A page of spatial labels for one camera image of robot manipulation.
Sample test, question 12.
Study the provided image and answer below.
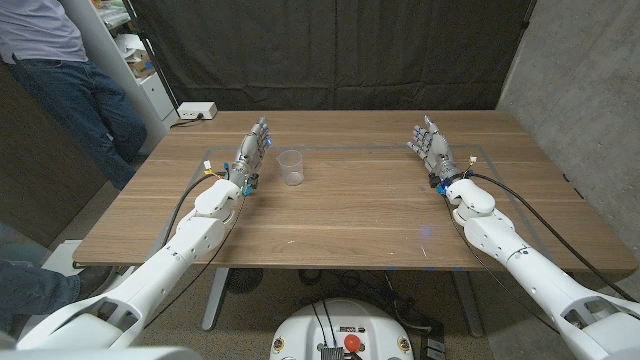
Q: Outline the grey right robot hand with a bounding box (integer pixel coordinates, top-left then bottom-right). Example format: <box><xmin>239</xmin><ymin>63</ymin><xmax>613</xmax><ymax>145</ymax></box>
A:
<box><xmin>406</xmin><ymin>114</ymin><xmax>465</xmax><ymax>190</ymax></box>

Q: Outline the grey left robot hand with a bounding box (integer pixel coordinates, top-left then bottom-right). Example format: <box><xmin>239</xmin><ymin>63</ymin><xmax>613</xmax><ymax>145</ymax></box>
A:
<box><xmin>228</xmin><ymin>116</ymin><xmax>273</xmax><ymax>197</ymax></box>

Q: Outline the clear plastic measuring cup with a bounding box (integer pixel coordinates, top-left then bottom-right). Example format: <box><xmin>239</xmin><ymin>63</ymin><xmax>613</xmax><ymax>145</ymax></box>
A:
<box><xmin>275</xmin><ymin>149</ymin><xmax>305</xmax><ymax>187</ymax></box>

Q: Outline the white power strip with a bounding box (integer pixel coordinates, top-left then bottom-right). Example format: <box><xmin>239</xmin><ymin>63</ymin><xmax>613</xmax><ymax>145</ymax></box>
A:
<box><xmin>176</xmin><ymin>101</ymin><xmax>219</xmax><ymax>121</ymax></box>

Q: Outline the black round fan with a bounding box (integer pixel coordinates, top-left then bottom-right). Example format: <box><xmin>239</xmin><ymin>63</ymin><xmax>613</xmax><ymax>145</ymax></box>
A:
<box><xmin>225</xmin><ymin>267</ymin><xmax>265</xmax><ymax>295</ymax></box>

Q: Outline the black backdrop curtain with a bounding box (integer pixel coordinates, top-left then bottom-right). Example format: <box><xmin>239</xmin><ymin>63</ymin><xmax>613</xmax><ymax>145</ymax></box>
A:
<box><xmin>128</xmin><ymin>0</ymin><xmax>539</xmax><ymax>112</ymax></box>

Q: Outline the black backdrop stand pole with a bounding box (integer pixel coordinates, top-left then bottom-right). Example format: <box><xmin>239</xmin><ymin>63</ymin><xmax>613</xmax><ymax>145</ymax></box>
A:
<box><xmin>121</xmin><ymin>0</ymin><xmax>182</xmax><ymax>119</ymax></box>

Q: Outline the cardboard box with blue tape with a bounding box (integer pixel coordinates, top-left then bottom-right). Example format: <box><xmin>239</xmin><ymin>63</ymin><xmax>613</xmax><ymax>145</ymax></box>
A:
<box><xmin>127</xmin><ymin>49</ymin><xmax>157</xmax><ymax>80</ymax></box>

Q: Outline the grey table leg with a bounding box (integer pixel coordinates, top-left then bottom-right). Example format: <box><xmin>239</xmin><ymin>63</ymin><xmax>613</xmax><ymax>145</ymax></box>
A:
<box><xmin>201</xmin><ymin>267</ymin><xmax>231</xmax><ymax>332</ymax></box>
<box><xmin>451</xmin><ymin>270</ymin><xmax>485</xmax><ymax>339</ymax></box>

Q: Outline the white shelf cabinet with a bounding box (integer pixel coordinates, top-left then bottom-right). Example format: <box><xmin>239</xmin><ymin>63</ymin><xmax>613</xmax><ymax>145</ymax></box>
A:
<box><xmin>59</xmin><ymin>0</ymin><xmax>180</xmax><ymax>156</ymax></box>

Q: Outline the black power adapter brick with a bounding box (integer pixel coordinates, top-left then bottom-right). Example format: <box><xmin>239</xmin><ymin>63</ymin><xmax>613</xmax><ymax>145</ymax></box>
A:
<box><xmin>419</xmin><ymin>322</ymin><xmax>447</xmax><ymax>360</ymax></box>

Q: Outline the white robot torso base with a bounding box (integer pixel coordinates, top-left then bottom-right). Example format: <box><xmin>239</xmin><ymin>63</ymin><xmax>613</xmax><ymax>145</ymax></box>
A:
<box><xmin>269</xmin><ymin>298</ymin><xmax>415</xmax><ymax>360</ymax></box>

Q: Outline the standing person in jeans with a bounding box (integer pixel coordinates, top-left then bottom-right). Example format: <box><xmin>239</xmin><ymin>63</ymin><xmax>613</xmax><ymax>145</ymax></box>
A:
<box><xmin>0</xmin><ymin>0</ymin><xmax>149</xmax><ymax>192</ymax></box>

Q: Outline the seated person in jeans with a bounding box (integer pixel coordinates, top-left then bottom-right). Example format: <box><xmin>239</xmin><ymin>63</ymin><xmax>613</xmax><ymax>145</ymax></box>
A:
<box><xmin>0</xmin><ymin>258</ymin><xmax>114</xmax><ymax>339</ymax></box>

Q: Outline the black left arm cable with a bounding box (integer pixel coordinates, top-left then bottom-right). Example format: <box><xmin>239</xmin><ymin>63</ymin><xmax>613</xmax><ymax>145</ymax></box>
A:
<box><xmin>160</xmin><ymin>171</ymin><xmax>229</xmax><ymax>248</ymax></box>

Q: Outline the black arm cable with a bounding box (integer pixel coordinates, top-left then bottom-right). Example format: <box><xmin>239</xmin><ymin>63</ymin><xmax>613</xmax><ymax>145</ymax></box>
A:
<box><xmin>160</xmin><ymin>171</ymin><xmax>229</xmax><ymax>248</ymax></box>
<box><xmin>468</xmin><ymin>171</ymin><xmax>639</xmax><ymax>304</ymax></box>

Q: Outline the thin black left arm wire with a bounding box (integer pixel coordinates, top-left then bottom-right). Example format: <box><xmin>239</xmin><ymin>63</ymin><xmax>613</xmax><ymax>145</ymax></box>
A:
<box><xmin>143</xmin><ymin>197</ymin><xmax>247</xmax><ymax>330</ymax></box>

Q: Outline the thin black arm wire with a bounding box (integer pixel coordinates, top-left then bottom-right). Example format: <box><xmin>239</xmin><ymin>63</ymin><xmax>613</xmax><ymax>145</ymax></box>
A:
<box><xmin>143</xmin><ymin>197</ymin><xmax>247</xmax><ymax>330</ymax></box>
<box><xmin>441</xmin><ymin>194</ymin><xmax>560</xmax><ymax>335</ymax></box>

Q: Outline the thin black right arm wire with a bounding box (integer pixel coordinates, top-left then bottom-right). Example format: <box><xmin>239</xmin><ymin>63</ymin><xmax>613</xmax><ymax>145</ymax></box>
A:
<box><xmin>441</xmin><ymin>194</ymin><xmax>560</xmax><ymax>335</ymax></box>

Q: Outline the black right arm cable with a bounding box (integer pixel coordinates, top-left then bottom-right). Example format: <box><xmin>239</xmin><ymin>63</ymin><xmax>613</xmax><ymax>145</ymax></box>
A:
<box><xmin>468</xmin><ymin>171</ymin><xmax>639</xmax><ymax>304</ymax></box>

